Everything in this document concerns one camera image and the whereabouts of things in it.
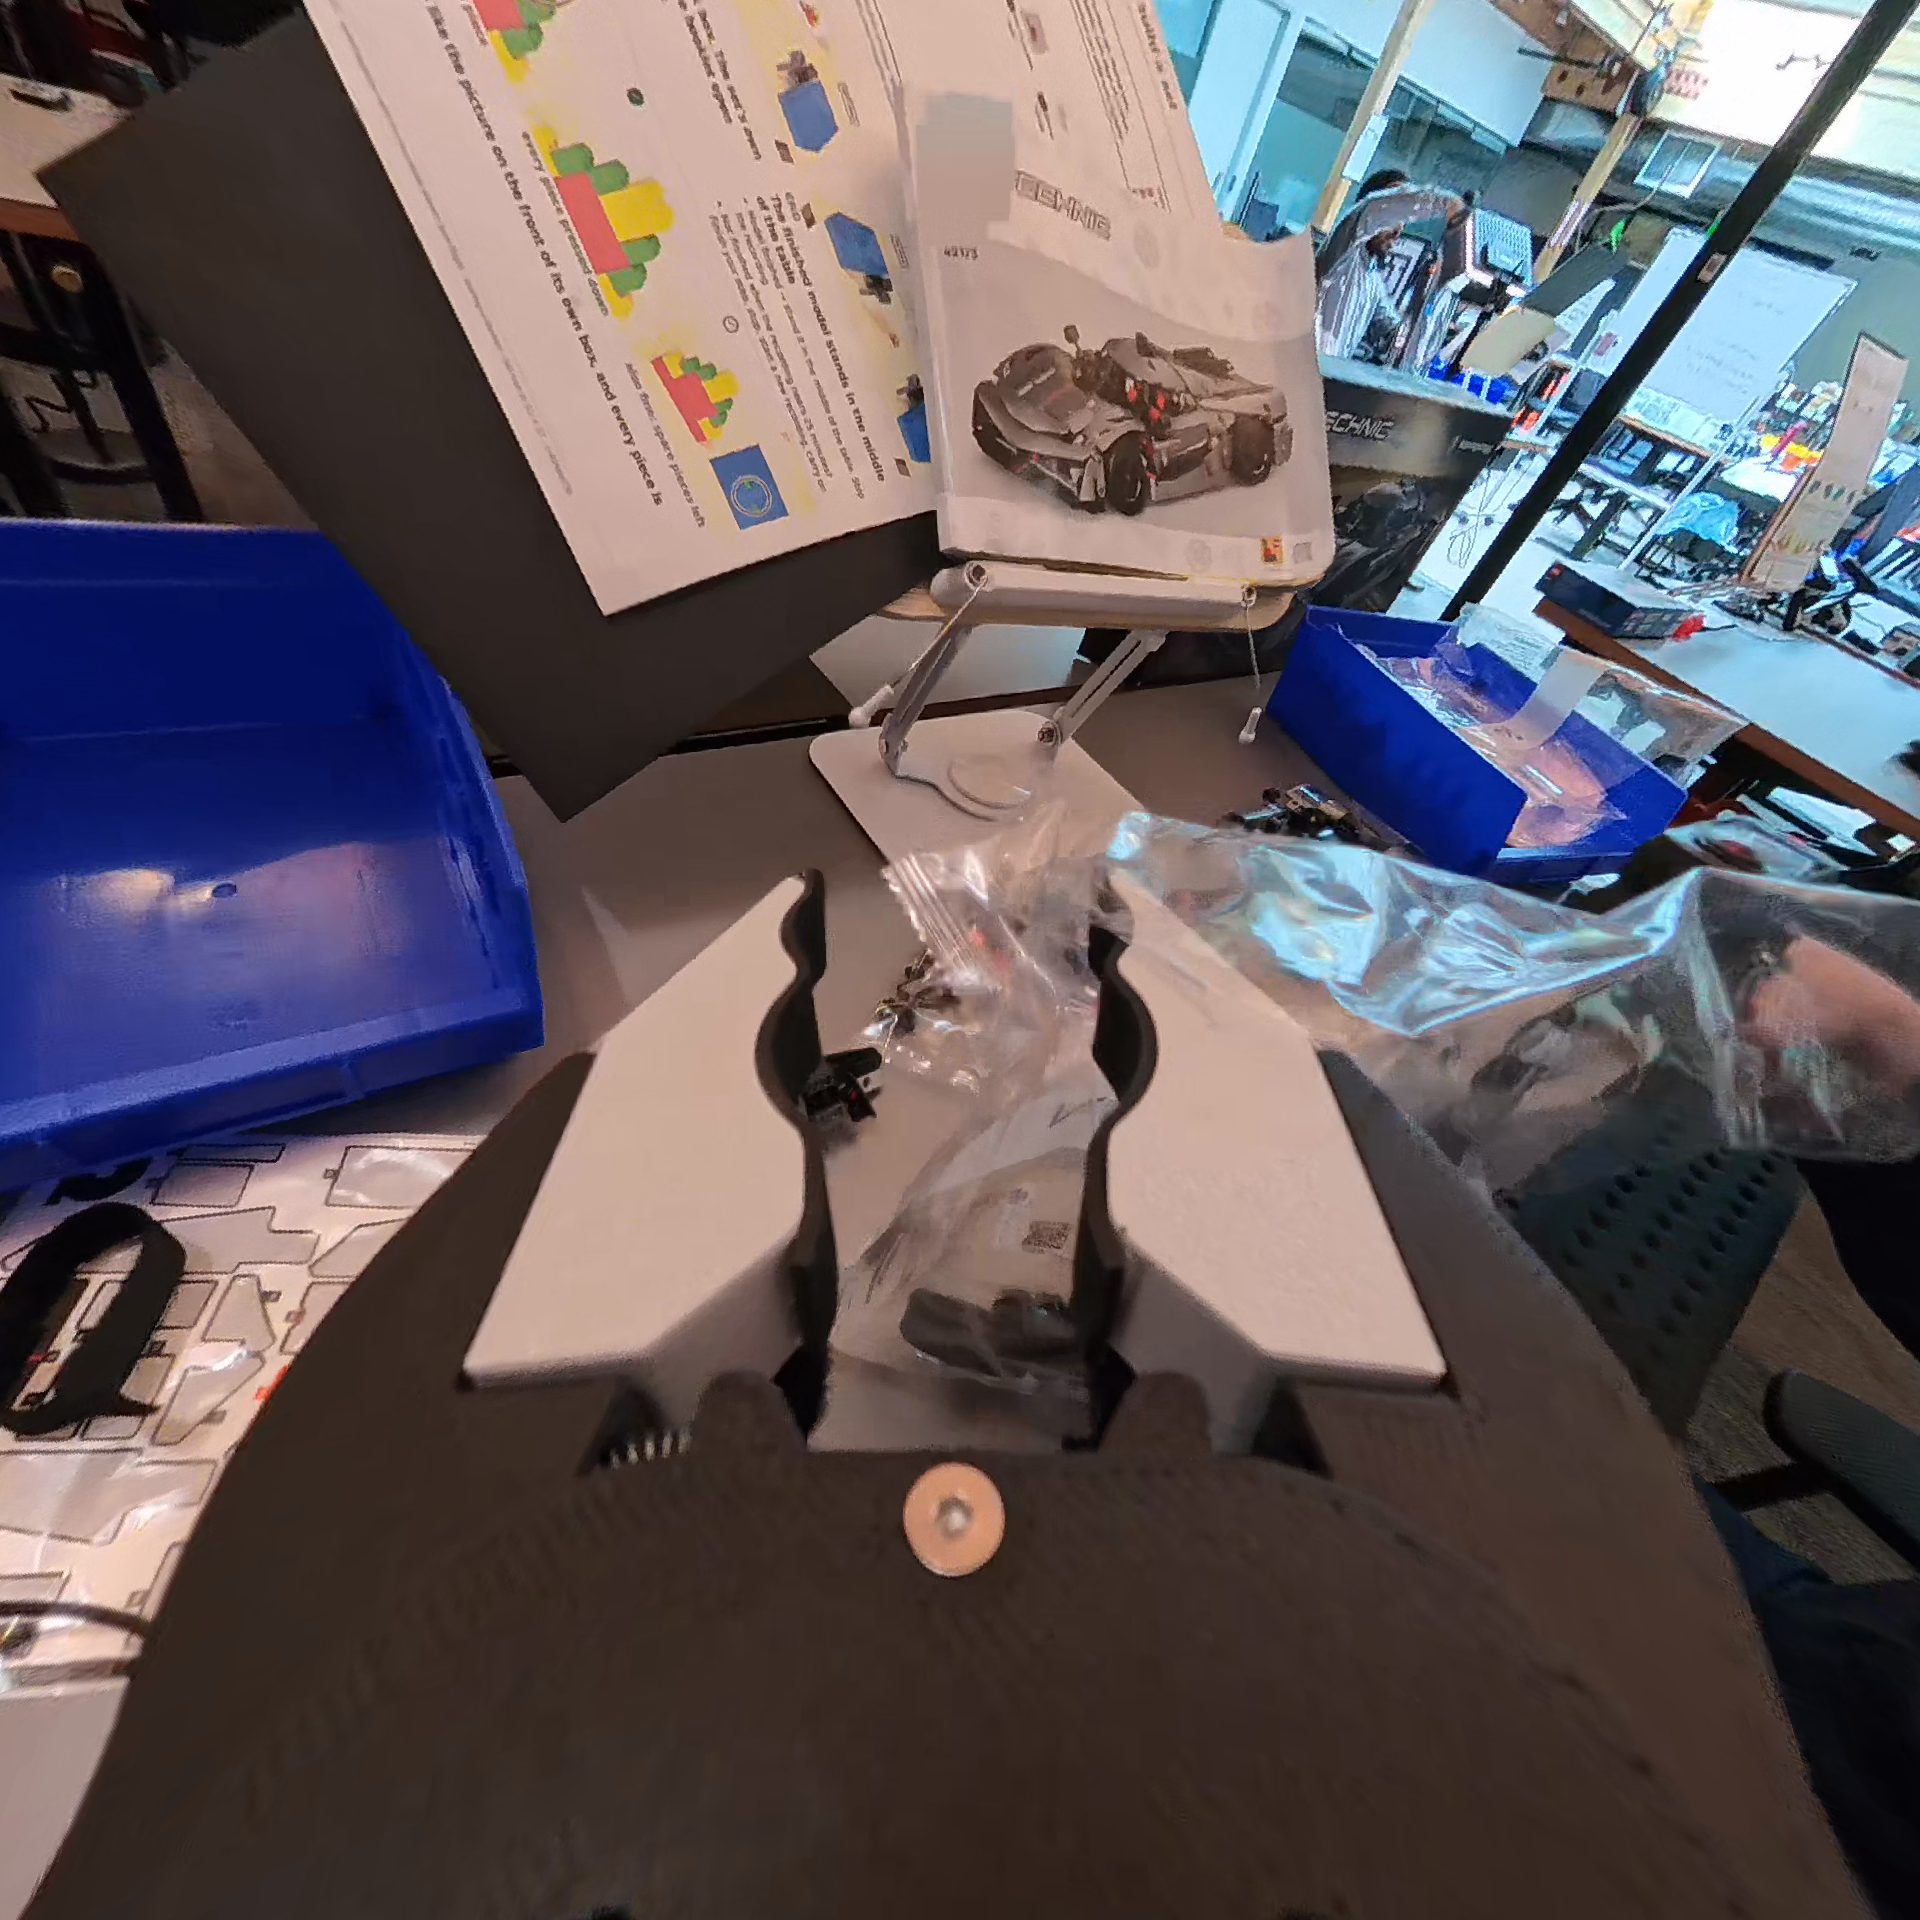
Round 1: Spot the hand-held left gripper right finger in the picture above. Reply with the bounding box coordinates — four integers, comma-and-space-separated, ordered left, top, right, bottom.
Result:
1076, 873, 1452, 1441

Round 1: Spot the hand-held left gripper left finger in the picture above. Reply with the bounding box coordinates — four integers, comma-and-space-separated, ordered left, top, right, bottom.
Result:
458, 866, 842, 1446

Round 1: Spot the clear bag with toy pieces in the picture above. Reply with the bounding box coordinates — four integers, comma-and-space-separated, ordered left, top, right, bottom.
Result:
1105, 809, 1920, 1164

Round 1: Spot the black toy set box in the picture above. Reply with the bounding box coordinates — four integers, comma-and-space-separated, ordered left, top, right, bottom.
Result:
1320, 365, 1519, 618

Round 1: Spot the person's right hand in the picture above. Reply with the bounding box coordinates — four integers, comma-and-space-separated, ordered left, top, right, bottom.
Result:
1744, 930, 1920, 1077

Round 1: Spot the toy car chassis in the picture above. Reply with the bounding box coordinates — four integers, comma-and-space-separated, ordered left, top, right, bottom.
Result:
1221, 780, 1403, 846

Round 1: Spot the small blue bin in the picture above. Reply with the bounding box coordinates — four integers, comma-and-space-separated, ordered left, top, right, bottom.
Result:
1265, 604, 1691, 890

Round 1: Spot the white folding book stand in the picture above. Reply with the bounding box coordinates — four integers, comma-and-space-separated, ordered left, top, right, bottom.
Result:
810, 558, 1309, 869

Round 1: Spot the heap of unopened clear bags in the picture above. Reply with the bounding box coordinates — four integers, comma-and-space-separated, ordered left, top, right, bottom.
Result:
1350, 604, 1754, 842

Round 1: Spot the sticker sheet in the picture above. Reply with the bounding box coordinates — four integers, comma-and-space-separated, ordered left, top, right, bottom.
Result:
0, 1135, 485, 1689

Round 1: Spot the large blue bin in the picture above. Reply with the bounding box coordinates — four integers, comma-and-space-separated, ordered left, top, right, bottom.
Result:
0, 516, 546, 1190

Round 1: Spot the blue flat box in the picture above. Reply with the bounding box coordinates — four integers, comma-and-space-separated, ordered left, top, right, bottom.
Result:
1535, 562, 1693, 642

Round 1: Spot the white office table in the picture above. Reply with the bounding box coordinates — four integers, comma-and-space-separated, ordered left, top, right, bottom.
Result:
1529, 575, 1920, 842

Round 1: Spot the printed instruction sheet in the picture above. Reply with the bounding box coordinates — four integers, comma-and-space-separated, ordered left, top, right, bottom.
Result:
300, 0, 1219, 618

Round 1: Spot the black board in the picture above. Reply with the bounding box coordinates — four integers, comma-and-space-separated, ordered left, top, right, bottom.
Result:
35, 12, 943, 824

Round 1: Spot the instruction booklet with car picture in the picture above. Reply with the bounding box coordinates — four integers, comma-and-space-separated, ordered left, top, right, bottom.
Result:
896, 81, 1339, 583

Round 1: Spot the black pole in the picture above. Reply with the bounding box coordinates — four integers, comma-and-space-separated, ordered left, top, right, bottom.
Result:
1444, 0, 1920, 620

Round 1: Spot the whiteboard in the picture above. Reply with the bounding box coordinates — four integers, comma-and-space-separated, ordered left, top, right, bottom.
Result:
1641, 224, 1860, 429

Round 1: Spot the black strap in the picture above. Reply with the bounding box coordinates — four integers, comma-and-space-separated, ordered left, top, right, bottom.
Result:
0, 1199, 191, 1438

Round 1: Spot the black cable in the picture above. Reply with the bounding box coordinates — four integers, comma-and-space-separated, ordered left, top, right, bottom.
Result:
0, 1601, 152, 1660

